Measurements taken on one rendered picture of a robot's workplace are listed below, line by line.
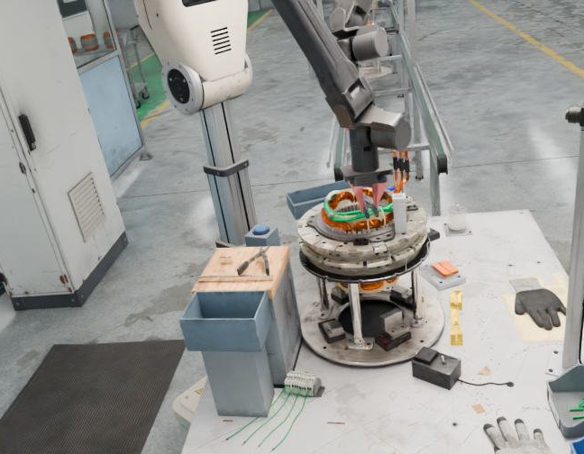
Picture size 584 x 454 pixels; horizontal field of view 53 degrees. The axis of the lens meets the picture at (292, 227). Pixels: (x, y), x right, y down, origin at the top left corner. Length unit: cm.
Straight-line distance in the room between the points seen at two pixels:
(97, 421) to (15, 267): 126
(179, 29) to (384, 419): 105
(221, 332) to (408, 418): 45
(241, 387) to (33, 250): 238
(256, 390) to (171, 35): 89
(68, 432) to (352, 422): 167
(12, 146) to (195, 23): 192
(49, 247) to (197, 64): 212
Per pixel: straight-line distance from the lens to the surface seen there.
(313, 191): 176
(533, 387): 144
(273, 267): 136
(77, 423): 281
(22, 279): 371
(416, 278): 150
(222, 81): 162
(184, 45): 156
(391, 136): 114
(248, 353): 127
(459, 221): 201
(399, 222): 136
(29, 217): 346
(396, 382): 143
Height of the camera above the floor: 174
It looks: 26 degrees down
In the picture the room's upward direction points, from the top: 9 degrees counter-clockwise
